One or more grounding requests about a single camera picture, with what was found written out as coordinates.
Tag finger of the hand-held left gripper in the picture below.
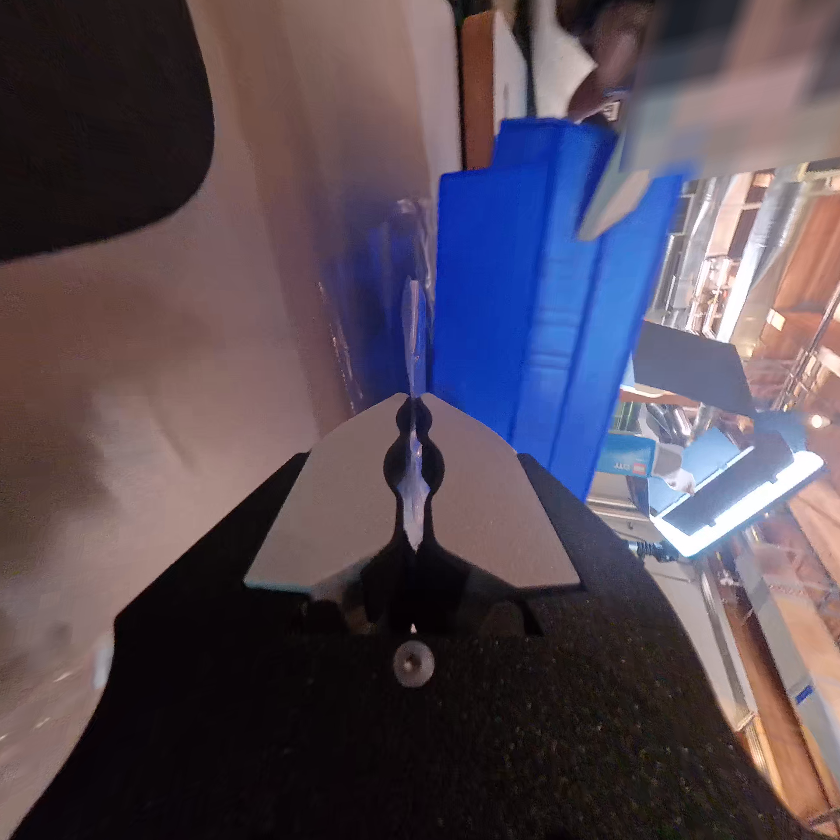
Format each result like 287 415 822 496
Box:
576 141 652 242

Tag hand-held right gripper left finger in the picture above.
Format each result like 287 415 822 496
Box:
244 392 417 624

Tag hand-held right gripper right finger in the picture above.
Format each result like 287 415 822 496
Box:
415 392 582 624

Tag clear plastic bag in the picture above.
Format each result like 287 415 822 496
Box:
399 276 434 552

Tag blue plastic bin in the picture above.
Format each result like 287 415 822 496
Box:
322 118 690 503

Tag blue cardboard toy box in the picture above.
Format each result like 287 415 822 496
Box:
594 430 659 479

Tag black ceiling panel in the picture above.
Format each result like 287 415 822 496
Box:
633 320 759 417

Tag rectangular ceiling light panel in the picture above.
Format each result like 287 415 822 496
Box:
650 430 826 559

